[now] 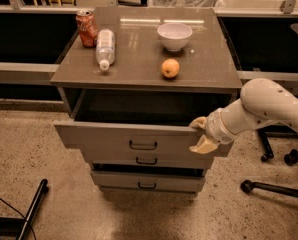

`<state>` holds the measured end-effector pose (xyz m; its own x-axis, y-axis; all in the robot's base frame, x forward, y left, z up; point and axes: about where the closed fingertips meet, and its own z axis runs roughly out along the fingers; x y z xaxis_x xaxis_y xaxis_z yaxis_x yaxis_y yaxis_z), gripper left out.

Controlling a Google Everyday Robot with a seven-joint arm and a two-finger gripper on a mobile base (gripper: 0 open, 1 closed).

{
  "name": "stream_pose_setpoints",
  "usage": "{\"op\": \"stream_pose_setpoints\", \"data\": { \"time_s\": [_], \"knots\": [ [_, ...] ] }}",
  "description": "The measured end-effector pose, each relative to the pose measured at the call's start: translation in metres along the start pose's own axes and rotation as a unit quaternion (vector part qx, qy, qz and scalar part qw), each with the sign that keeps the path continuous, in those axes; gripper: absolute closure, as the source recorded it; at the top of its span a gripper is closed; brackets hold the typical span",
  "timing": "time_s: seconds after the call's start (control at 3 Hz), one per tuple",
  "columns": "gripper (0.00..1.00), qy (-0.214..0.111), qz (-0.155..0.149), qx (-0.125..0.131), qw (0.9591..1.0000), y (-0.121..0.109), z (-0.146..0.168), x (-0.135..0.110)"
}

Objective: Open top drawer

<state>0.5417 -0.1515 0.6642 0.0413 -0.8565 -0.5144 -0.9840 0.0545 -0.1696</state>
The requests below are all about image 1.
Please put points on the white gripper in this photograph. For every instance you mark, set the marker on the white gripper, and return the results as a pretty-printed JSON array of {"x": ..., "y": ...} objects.
[{"x": 216, "y": 128}]

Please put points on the grey top drawer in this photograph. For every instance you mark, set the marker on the grey top drawer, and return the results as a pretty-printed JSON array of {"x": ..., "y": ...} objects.
[{"x": 153, "y": 125}]

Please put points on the grey drawer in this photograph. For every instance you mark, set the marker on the grey drawer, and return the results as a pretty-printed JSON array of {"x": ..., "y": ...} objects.
[
  {"x": 193, "y": 162},
  {"x": 153, "y": 125},
  {"x": 149, "y": 182}
]

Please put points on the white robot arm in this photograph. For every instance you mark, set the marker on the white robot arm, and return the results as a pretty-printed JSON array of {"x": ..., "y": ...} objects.
[{"x": 262, "y": 102}]

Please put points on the grey drawer cabinet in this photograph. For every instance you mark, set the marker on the grey drawer cabinet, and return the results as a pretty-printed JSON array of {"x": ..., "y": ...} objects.
[{"x": 206, "y": 68}]

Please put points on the grey bottom drawer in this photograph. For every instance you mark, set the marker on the grey bottom drawer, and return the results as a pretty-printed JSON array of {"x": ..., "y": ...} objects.
[{"x": 149, "y": 182}]

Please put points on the grey middle drawer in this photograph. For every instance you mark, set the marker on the grey middle drawer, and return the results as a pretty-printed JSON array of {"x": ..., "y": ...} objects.
[{"x": 193, "y": 162}]

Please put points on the black chair base with casters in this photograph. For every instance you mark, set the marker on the black chair base with casters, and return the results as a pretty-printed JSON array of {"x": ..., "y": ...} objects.
[{"x": 290, "y": 159}]

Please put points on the orange fruit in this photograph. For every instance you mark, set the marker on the orange fruit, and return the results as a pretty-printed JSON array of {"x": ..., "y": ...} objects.
[{"x": 170, "y": 68}]

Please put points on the white bowl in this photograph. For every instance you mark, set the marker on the white bowl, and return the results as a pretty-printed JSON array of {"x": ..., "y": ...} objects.
[{"x": 174, "y": 36}]

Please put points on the clear plastic water bottle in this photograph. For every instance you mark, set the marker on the clear plastic water bottle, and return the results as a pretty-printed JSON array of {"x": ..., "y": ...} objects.
[{"x": 105, "y": 49}]

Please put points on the red soda can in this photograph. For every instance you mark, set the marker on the red soda can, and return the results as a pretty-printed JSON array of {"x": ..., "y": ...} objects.
[{"x": 87, "y": 27}]

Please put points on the black stand leg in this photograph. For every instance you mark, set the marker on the black stand leg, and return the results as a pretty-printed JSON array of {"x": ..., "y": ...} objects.
[{"x": 33, "y": 208}]

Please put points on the metal railing frame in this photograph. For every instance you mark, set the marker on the metal railing frame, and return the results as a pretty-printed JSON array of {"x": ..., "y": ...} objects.
[{"x": 22, "y": 69}]

